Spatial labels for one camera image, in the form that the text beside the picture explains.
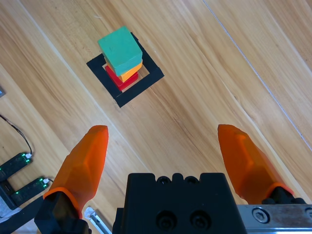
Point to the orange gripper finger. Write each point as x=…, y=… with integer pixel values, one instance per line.
x=80, y=170
x=246, y=165

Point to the green wooden cube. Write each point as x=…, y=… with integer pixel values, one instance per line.
x=119, y=48

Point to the black board with green LEDs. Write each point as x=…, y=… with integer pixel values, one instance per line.
x=30, y=191
x=14, y=165

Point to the black usb hub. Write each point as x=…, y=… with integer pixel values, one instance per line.
x=6, y=192

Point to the black tape square outline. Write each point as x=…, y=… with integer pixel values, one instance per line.
x=136, y=92

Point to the silver aluminium bar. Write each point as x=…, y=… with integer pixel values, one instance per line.
x=96, y=220

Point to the red wooden cube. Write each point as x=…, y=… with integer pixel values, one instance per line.
x=126, y=83

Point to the yellow wooden cube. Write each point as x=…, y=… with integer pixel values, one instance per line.
x=130, y=73

